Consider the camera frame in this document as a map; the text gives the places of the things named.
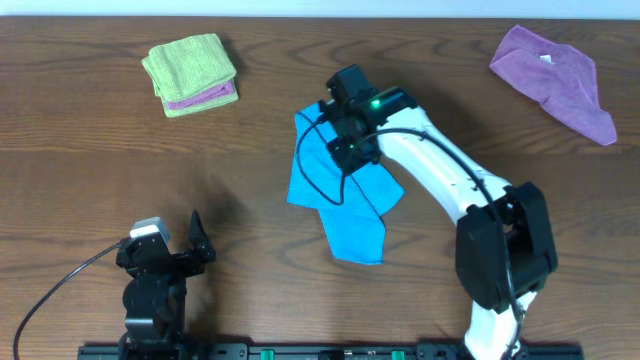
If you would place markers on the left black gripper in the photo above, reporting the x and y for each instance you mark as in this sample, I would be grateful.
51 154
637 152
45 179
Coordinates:
176 259

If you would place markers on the blue microfibre cloth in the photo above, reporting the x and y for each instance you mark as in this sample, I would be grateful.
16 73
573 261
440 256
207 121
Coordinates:
351 213

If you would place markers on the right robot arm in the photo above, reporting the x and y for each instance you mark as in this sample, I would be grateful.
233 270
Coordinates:
504 247

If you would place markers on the green folded cloth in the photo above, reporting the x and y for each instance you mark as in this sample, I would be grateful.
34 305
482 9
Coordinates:
218 102
185 68

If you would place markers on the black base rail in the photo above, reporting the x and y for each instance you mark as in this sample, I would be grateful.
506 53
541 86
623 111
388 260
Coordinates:
239 351

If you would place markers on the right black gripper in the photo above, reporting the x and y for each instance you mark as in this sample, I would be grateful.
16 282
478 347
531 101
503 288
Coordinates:
351 156

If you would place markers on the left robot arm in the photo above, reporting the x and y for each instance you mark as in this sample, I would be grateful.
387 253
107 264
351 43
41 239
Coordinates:
155 297

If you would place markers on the top green folded cloth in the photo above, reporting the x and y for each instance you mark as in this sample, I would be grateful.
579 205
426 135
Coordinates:
185 68

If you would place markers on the purple folded cloth in stack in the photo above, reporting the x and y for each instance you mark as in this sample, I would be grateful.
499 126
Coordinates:
214 93

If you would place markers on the purple crumpled cloth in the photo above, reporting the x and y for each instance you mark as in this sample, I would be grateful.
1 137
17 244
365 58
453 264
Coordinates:
560 78

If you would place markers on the bottom green folded cloth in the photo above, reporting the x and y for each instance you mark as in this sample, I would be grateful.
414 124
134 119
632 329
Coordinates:
218 102

